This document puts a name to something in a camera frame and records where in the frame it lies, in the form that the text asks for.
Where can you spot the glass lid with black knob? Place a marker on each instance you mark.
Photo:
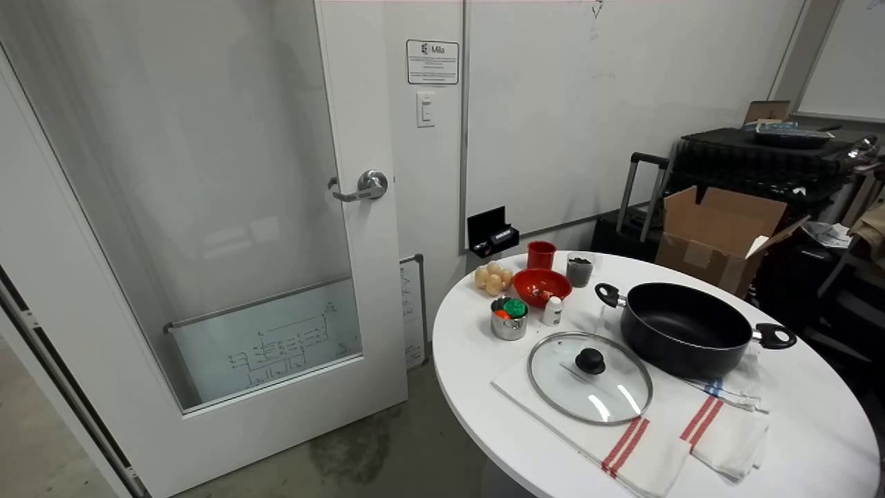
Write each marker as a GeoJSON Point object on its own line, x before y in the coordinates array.
{"type": "Point", "coordinates": [589, 377]}

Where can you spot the beige round food item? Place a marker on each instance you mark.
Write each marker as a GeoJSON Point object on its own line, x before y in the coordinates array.
{"type": "Point", "coordinates": [493, 278]}

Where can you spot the metal cup with colourful items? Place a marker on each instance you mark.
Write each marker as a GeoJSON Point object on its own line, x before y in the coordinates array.
{"type": "Point", "coordinates": [509, 317]}

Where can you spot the red cup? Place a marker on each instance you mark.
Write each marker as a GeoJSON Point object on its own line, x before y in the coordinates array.
{"type": "Point", "coordinates": [539, 254]}

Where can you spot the red bowl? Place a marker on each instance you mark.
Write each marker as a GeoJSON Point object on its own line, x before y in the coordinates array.
{"type": "Point", "coordinates": [533, 285]}

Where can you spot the small white bottle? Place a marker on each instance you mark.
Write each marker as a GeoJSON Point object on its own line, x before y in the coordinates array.
{"type": "Point", "coordinates": [553, 310]}

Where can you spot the small grey cup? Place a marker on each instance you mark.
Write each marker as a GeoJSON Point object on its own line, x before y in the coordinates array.
{"type": "Point", "coordinates": [579, 270]}

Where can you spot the white door with glass panel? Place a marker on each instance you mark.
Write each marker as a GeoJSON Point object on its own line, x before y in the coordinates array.
{"type": "Point", "coordinates": [177, 249]}

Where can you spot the open cardboard box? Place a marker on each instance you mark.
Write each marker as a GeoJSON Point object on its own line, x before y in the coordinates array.
{"type": "Point", "coordinates": [722, 236]}

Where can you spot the white towel with red stripes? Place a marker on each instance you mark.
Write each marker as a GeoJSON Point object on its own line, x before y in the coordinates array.
{"type": "Point", "coordinates": [648, 456]}

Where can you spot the black cart with items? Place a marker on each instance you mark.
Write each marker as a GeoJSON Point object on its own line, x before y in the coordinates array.
{"type": "Point", "coordinates": [798, 166]}

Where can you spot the black wall tray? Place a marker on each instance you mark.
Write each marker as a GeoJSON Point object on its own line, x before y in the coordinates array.
{"type": "Point", "coordinates": [489, 233]}

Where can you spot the silver door handle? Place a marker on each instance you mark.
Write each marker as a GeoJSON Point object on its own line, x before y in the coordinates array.
{"type": "Point", "coordinates": [369, 189]}

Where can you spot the white light switch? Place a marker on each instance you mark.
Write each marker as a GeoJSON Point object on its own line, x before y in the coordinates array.
{"type": "Point", "coordinates": [424, 108]}

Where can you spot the white wall sign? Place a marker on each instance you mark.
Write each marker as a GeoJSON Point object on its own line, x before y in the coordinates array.
{"type": "Point", "coordinates": [431, 61]}

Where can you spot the black suitcase with handle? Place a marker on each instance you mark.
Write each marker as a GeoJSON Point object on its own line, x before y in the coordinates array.
{"type": "Point", "coordinates": [634, 231]}

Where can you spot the black pot with handles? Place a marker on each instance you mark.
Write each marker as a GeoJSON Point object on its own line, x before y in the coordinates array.
{"type": "Point", "coordinates": [684, 330]}

